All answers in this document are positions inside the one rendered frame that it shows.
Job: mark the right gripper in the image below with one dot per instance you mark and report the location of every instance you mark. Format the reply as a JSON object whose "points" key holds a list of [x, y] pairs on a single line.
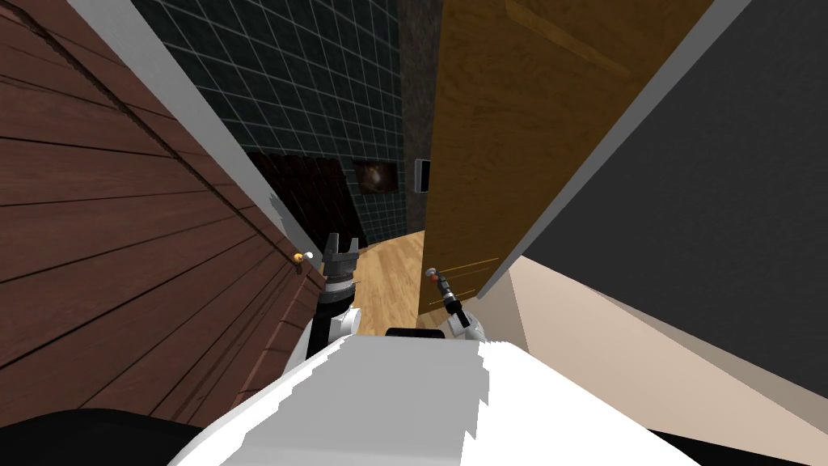
{"points": [[446, 290]]}

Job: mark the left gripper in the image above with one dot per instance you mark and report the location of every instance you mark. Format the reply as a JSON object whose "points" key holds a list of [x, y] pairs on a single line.
{"points": [[340, 265]]}

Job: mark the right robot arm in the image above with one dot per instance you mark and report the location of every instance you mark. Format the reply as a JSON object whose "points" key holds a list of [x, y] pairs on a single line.
{"points": [[467, 325]]}

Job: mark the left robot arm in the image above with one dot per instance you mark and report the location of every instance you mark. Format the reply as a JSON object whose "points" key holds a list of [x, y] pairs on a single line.
{"points": [[331, 320]]}

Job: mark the silver and orange door knob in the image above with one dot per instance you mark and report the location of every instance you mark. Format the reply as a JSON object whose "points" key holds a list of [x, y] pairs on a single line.
{"points": [[431, 273]]}

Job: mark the gold and white door knob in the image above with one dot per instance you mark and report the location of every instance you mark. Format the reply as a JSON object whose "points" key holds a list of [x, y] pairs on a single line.
{"points": [[301, 257]]}

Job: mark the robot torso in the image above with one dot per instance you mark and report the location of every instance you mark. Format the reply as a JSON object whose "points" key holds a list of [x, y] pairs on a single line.
{"points": [[401, 401]]}

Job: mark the yellow-brown wooden door leaf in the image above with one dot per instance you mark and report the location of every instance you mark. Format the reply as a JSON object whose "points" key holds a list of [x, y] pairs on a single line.
{"points": [[504, 162]]}

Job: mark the dark brown plank door leaf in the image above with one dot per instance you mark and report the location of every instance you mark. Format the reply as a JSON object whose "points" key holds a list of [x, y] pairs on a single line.
{"points": [[97, 226]]}

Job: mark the dark framed wall picture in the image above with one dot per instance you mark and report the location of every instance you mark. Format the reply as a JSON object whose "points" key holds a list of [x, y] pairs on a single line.
{"points": [[376, 177]]}

